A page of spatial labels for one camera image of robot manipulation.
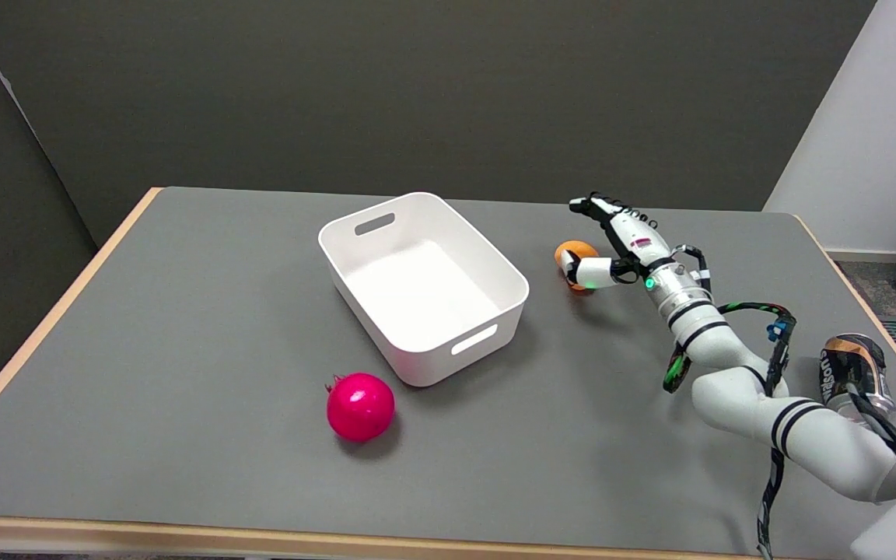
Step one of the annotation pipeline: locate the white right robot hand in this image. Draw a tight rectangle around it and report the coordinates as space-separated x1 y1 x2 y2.
560 193 679 292

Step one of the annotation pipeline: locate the orange toy fruit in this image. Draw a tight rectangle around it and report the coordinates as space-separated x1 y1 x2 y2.
555 240 600 292

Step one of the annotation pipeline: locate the white plastic storage bin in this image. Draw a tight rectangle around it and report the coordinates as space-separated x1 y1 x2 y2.
317 191 530 388

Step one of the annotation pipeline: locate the red pomegranate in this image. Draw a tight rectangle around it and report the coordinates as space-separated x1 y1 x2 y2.
325 372 397 443

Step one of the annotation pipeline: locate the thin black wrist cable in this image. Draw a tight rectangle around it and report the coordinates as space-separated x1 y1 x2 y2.
670 244 712 293

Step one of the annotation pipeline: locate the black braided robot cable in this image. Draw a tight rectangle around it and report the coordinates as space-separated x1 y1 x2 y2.
663 300 896 560

